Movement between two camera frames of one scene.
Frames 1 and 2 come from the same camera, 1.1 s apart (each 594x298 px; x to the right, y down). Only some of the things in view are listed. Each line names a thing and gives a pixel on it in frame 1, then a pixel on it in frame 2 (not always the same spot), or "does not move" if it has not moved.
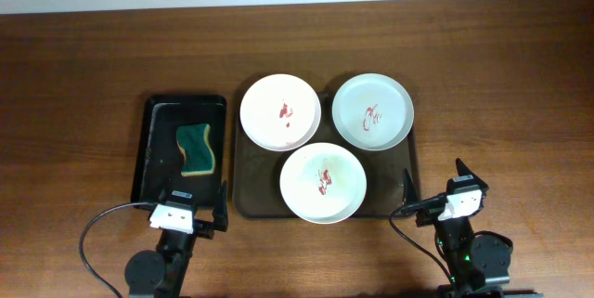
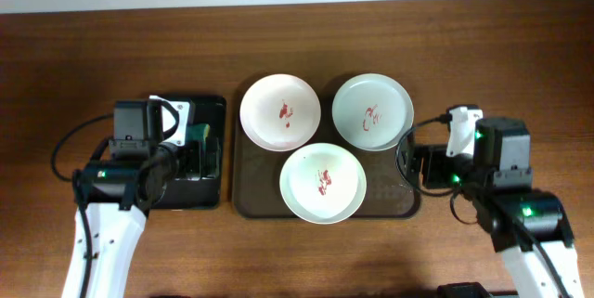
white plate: (323, 183) does not move
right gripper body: (430, 211) -> (419, 164)
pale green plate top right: (373, 111) does not move
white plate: (280, 112) does not move
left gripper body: (202, 227) -> (204, 160)
